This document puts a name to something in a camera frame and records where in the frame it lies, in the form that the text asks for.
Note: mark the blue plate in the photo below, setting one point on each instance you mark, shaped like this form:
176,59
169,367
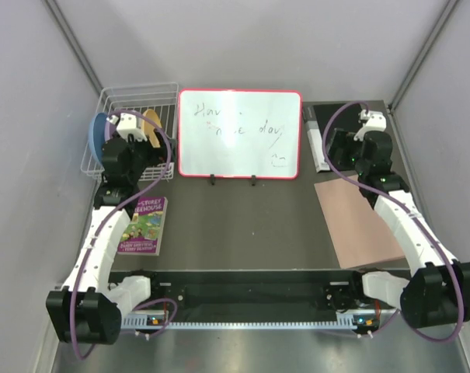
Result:
96,136

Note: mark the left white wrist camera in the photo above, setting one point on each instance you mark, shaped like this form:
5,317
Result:
129,128

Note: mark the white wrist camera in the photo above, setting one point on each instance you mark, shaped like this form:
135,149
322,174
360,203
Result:
371,121
129,128

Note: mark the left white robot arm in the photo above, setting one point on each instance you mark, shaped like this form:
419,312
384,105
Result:
84,309

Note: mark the grey slotted cable duct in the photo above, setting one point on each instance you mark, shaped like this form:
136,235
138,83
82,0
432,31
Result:
343,321

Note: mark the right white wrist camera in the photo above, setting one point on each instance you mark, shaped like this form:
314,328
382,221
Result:
371,121

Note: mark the white box under folder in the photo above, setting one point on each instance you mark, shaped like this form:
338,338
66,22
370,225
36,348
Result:
315,141

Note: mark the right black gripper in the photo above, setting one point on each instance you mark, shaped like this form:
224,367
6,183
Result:
342,140

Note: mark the pink board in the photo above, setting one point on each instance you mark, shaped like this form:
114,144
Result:
359,236

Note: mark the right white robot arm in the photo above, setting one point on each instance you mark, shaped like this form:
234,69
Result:
438,290

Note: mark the purple treehouse book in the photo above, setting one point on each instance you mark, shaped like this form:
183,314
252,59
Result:
143,236

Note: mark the red-framed whiteboard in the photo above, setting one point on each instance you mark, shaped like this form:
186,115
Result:
239,133

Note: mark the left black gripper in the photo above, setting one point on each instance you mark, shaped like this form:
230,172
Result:
157,155

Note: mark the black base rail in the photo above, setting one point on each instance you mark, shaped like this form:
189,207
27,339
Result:
258,295

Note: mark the black folder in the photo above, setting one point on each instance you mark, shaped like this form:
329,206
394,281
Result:
348,120

